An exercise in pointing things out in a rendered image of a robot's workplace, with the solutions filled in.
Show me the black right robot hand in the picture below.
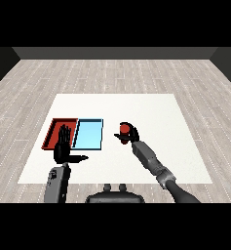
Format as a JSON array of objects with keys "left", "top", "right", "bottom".
[{"left": 113, "top": 121, "right": 141, "bottom": 146}]

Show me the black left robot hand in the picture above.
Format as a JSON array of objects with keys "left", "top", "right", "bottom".
[{"left": 53, "top": 124, "right": 90, "bottom": 165}]

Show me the small red can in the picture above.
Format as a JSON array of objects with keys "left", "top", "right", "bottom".
[{"left": 119, "top": 125, "right": 131, "bottom": 141}]

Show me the red shallow open box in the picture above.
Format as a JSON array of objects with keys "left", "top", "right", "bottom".
[{"left": 41, "top": 117, "right": 79, "bottom": 151}]

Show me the light blue shallow open box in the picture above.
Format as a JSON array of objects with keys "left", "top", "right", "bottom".
[{"left": 70, "top": 118, "right": 104, "bottom": 151}]

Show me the dark grey robot body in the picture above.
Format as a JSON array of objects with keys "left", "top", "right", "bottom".
[{"left": 85, "top": 184, "right": 146, "bottom": 204}]

